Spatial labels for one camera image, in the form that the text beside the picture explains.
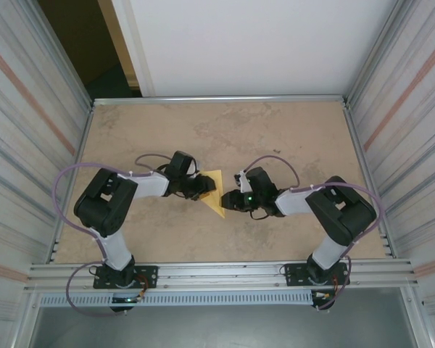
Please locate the yellow square paper sheet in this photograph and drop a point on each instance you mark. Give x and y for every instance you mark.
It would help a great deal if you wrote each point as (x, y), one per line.
(214, 203)

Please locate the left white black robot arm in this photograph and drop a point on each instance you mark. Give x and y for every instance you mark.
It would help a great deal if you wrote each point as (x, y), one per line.
(101, 206)

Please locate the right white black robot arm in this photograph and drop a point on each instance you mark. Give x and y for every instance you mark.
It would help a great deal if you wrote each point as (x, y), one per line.
(344, 214)

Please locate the small controller board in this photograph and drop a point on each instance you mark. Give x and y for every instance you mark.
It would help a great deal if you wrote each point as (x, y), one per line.
(324, 296)
(125, 300)

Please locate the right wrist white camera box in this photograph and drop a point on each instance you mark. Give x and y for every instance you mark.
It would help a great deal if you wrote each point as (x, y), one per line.
(243, 181)

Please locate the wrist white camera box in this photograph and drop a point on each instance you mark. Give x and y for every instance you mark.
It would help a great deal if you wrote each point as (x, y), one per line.
(243, 181)
(197, 166)

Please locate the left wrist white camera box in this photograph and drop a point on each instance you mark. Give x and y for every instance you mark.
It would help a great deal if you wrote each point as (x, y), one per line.
(197, 166)

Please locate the wide aluminium mounting rail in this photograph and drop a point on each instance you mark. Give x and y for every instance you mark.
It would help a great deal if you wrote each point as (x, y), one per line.
(221, 277)

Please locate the thin aluminium table rail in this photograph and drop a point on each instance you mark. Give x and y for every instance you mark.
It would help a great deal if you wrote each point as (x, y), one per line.
(221, 99)

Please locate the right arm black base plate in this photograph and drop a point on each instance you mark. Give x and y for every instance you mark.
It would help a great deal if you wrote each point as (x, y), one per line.
(295, 273)

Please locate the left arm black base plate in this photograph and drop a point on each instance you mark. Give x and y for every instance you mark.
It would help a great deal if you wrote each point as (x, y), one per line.
(148, 275)

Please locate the aluminium table side rail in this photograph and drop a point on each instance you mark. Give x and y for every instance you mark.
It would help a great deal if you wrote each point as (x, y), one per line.
(356, 143)
(84, 141)

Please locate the beige door frame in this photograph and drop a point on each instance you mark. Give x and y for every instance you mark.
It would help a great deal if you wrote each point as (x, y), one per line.
(117, 36)

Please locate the aluminium corner post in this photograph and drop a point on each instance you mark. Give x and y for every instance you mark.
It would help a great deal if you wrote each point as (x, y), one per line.
(59, 54)
(378, 54)

